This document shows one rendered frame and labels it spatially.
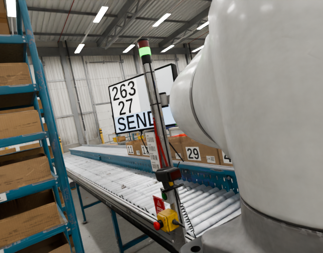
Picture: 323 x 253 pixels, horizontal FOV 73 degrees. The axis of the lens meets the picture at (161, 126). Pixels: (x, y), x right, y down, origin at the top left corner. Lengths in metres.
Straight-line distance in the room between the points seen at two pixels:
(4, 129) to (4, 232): 0.40
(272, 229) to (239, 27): 0.15
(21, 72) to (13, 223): 0.61
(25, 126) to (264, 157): 0.98
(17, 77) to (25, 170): 0.38
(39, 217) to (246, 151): 1.00
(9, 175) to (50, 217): 0.24
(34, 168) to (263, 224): 0.97
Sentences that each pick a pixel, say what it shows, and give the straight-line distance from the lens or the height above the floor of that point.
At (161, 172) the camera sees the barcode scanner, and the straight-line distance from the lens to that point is 0.93.
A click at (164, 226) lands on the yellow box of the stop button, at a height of 0.83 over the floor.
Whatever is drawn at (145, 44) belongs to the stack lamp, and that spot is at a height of 1.63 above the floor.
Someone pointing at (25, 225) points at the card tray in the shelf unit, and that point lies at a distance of 1.11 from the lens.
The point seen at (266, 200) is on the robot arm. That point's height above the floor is 1.24.
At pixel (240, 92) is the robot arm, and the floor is 1.32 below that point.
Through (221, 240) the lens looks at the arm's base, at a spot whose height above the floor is 1.19.
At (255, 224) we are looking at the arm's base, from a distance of 0.21.
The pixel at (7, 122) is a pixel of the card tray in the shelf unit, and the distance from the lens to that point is 1.06.
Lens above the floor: 1.31
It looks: 3 degrees down
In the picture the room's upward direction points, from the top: 11 degrees counter-clockwise
